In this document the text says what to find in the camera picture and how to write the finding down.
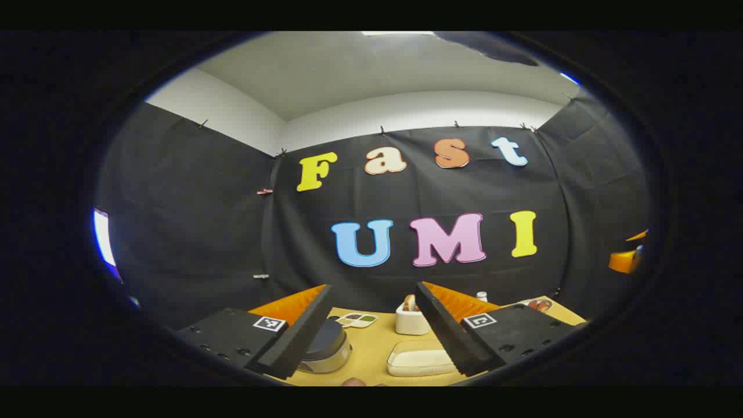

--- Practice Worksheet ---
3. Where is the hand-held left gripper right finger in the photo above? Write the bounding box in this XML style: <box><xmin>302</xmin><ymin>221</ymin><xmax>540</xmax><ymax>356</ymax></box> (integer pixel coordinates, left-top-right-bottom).
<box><xmin>414</xmin><ymin>281</ymin><xmax>587</xmax><ymax>378</ymax></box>

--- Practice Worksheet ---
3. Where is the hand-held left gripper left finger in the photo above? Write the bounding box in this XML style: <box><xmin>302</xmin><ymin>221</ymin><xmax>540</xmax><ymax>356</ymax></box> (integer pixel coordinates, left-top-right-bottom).
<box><xmin>174</xmin><ymin>283</ymin><xmax>334</xmax><ymax>381</ymax></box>

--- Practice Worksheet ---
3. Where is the dark grey rice cooker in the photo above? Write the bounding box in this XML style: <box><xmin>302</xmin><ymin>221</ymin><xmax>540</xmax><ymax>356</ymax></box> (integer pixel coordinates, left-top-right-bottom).
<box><xmin>297</xmin><ymin>318</ymin><xmax>353</xmax><ymax>374</ymax></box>

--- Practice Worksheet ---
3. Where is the clear plastic container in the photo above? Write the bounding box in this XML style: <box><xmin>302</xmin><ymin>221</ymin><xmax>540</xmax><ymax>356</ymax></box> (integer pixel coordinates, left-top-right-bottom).
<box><xmin>386</xmin><ymin>340</ymin><xmax>459</xmax><ymax>377</ymax></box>

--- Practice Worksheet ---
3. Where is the white toaster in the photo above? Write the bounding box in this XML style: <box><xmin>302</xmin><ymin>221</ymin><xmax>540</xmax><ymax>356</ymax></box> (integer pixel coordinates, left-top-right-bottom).
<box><xmin>395</xmin><ymin>303</ymin><xmax>431</xmax><ymax>336</ymax></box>

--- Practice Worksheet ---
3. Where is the white sectioned grain dish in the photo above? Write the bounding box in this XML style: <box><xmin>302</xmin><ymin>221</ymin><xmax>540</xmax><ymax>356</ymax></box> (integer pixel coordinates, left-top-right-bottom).
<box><xmin>336</xmin><ymin>312</ymin><xmax>378</xmax><ymax>329</ymax></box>

